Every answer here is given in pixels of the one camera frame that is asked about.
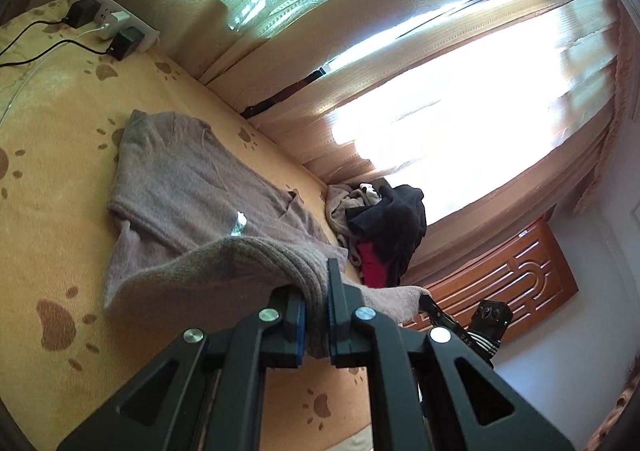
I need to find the white power strip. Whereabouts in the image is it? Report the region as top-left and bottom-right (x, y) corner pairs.
(67, 0), (161, 54)

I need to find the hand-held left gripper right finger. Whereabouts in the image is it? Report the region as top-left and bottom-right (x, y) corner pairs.
(325, 258), (576, 451)

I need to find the beige curtain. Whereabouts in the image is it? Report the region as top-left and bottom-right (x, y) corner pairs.
(30, 0), (636, 282)

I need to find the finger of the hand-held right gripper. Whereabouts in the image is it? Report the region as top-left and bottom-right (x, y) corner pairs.
(419, 295), (467, 334)

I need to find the white charger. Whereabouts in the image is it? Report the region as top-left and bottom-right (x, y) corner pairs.
(97, 13), (132, 40)

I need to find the black cable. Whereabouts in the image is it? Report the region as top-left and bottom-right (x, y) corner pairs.
(0, 41), (113, 68)
(0, 18), (71, 54)

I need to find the grey knit sweater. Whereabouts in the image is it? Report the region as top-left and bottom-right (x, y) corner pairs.
(102, 111), (433, 359)

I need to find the beige garment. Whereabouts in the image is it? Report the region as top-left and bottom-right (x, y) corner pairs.
(326, 183), (386, 267)

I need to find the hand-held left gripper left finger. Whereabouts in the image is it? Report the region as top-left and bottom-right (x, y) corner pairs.
(57, 286), (307, 451)

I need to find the black garment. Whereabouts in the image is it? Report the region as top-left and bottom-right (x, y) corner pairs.
(345, 185), (428, 282)

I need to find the red garment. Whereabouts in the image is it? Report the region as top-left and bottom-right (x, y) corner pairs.
(359, 243), (396, 287)

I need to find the black charger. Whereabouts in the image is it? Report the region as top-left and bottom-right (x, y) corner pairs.
(107, 27), (146, 62)
(66, 0), (98, 29)

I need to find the carved wooden door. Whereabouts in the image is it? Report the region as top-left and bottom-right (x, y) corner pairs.
(400, 218), (578, 347)

